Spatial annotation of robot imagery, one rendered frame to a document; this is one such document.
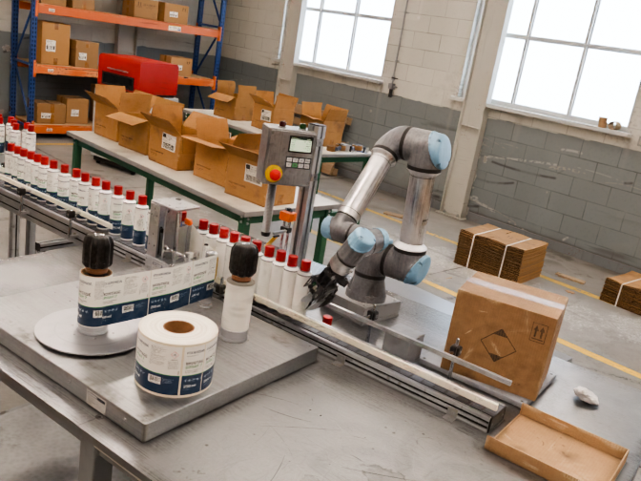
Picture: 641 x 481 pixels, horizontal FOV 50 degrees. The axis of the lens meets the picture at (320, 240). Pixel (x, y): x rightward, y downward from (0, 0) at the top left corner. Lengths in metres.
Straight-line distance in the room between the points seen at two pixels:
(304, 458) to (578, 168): 6.16
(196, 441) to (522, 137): 6.51
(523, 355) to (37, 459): 1.69
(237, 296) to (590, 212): 5.83
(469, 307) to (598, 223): 5.41
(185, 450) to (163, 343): 0.26
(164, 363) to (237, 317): 0.38
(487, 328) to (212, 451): 0.92
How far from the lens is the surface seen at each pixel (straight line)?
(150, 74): 7.67
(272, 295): 2.30
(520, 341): 2.12
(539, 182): 7.72
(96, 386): 1.80
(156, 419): 1.68
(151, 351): 1.73
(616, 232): 7.41
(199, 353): 1.73
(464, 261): 6.32
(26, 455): 2.72
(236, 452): 1.68
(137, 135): 5.09
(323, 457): 1.71
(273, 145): 2.26
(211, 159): 4.43
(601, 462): 2.03
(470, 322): 2.14
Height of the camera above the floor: 1.79
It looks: 17 degrees down
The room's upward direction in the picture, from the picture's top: 9 degrees clockwise
